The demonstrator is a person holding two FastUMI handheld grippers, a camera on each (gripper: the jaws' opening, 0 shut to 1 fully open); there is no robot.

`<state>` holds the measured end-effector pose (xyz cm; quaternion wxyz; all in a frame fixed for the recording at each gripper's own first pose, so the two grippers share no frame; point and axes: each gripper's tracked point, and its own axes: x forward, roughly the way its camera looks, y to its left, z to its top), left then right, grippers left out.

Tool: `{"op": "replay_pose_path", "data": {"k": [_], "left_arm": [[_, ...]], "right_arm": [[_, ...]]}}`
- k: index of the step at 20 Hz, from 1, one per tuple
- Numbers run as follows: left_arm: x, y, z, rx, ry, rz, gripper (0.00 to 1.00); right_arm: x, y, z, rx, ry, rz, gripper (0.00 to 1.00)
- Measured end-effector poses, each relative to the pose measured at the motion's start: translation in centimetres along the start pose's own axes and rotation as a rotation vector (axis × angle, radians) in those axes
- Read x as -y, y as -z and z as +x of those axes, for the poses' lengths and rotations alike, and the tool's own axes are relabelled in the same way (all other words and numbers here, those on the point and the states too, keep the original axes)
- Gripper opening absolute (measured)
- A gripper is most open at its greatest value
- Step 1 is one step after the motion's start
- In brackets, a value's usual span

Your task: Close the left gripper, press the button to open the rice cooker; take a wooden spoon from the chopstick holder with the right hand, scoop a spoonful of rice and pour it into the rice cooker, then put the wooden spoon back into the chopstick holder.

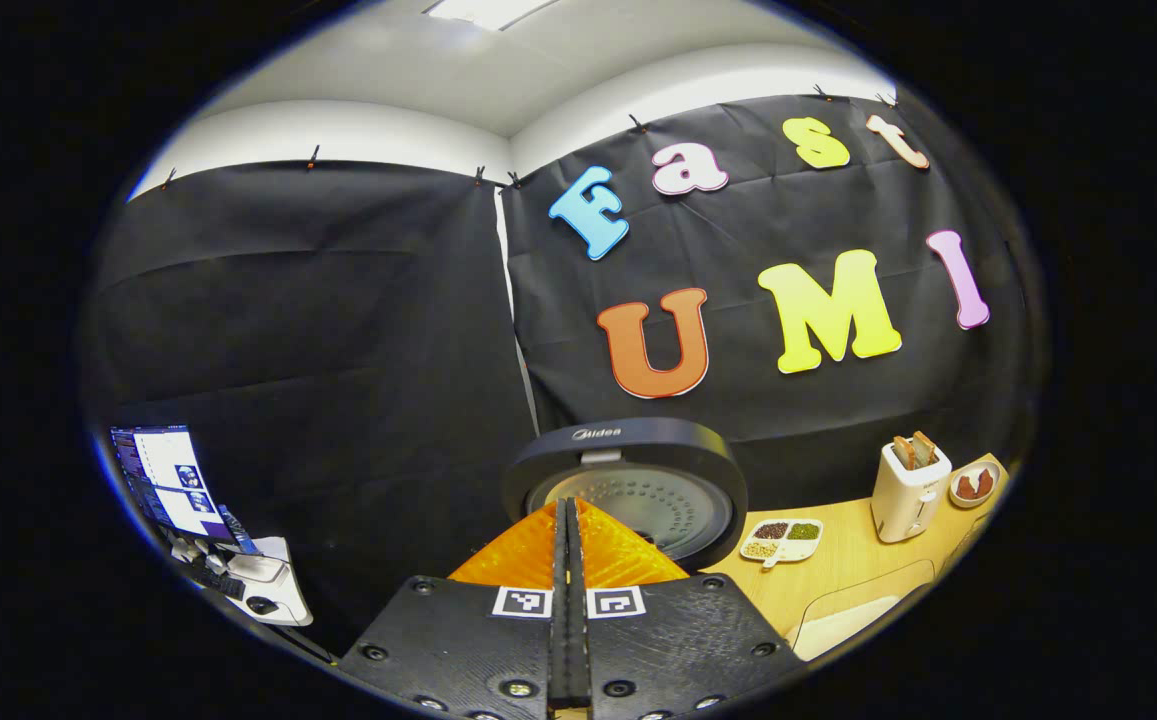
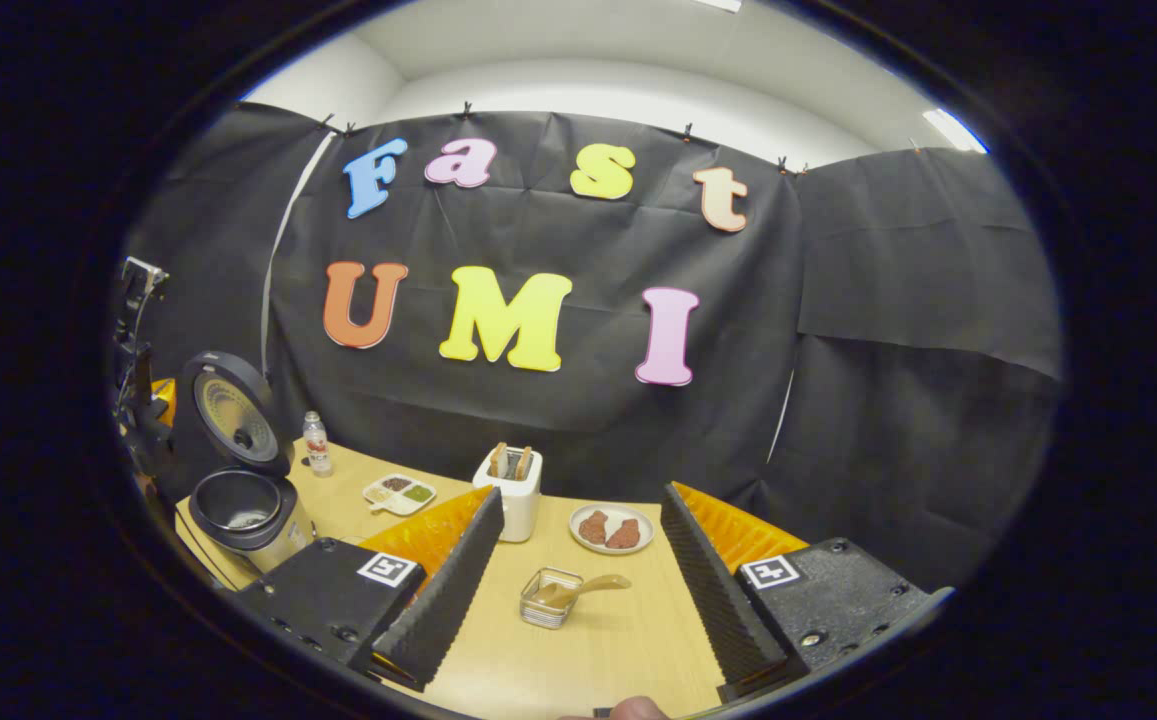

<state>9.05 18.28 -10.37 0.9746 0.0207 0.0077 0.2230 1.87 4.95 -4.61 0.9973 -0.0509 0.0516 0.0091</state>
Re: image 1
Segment black backdrop cloth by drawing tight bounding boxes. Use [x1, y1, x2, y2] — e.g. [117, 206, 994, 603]
[78, 90, 1039, 651]

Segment white divided dish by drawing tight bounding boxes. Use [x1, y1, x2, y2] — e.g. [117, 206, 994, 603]
[739, 517, 825, 570]

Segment clear plastic tray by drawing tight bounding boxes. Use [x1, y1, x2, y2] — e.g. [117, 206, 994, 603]
[790, 559, 939, 662]

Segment laptop screen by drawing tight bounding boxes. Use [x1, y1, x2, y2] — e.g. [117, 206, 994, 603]
[109, 425, 261, 556]

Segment white toaster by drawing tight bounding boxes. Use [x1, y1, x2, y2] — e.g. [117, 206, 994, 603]
[870, 440, 954, 545]

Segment white round plate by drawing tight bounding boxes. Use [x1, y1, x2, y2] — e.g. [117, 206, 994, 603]
[948, 460, 1003, 510]

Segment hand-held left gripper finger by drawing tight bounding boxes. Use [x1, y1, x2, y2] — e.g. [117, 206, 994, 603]
[338, 497, 571, 720]
[568, 497, 804, 720]

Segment white rice heap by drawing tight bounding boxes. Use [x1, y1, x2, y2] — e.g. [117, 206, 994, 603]
[796, 596, 905, 660]

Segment black silver rice cooker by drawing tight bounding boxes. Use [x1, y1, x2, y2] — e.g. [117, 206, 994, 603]
[502, 417, 750, 574]

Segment white papers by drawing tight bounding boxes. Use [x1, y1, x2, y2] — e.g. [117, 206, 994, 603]
[173, 536, 315, 629]

